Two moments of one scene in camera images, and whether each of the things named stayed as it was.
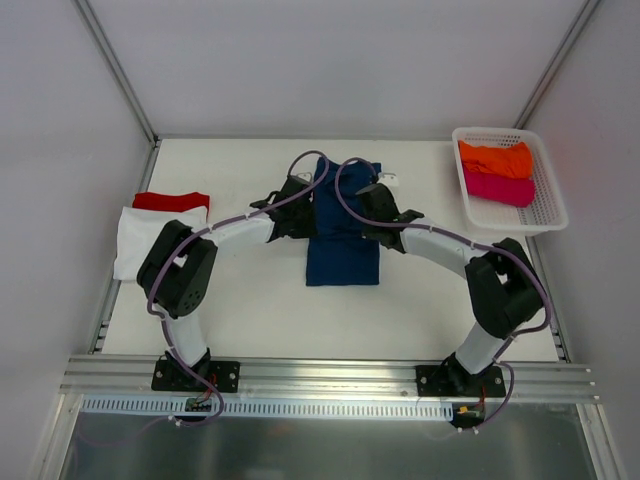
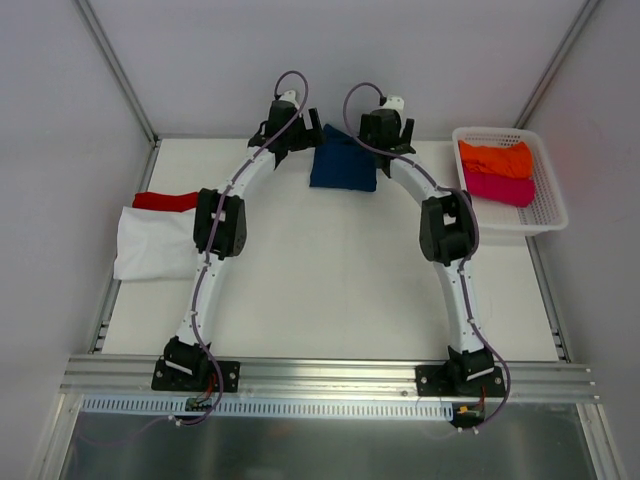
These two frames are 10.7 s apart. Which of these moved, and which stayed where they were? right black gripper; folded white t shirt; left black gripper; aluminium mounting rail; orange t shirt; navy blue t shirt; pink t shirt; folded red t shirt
Moved: left black gripper; right black gripper; navy blue t shirt
Stayed: aluminium mounting rail; folded white t shirt; orange t shirt; folded red t shirt; pink t shirt
